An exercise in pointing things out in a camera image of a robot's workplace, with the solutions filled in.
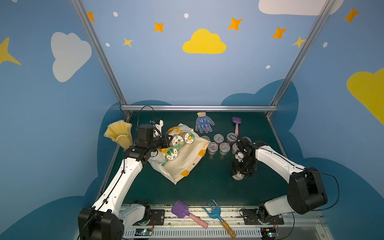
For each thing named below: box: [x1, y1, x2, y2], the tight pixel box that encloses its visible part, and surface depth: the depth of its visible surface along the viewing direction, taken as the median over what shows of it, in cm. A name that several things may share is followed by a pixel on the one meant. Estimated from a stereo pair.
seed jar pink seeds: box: [226, 132, 238, 146], surface depth 103 cm
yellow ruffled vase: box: [103, 120, 133, 150], surface depth 87 cm
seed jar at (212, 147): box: [207, 142, 219, 156], surface depth 98 cm
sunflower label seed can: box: [181, 132, 196, 144], surface depth 97 cm
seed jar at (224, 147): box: [219, 142, 231, 156], surface depth 98 cm
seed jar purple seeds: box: [213, 133, 224, 146], surface depth 103 cm
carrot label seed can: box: [172, 135, 184, 148], surface depth 92 cm
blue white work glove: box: [195, 112, 215, 134], surface depth 117 cm
